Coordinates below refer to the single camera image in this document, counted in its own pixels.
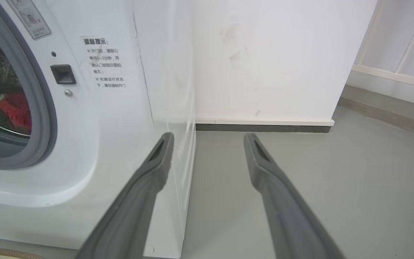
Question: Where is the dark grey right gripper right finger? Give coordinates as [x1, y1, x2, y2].
[243, 133, 346, 259]

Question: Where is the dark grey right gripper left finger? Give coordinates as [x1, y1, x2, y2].
[75, 132, 175, 259]

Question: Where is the white front-load washing machine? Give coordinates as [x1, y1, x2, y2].
[0, 0, 197, 259]

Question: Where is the grey rubber door gasket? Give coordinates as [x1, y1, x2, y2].
[0, 0, 58, 170]

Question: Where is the red knitted garment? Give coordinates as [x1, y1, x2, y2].
[0, 92, 32, 131]

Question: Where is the white framed glass partition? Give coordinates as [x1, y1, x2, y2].
[346, 0, 414, 108]

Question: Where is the beige corrugated hose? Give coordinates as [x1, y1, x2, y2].
[0, 247, 42, 259]

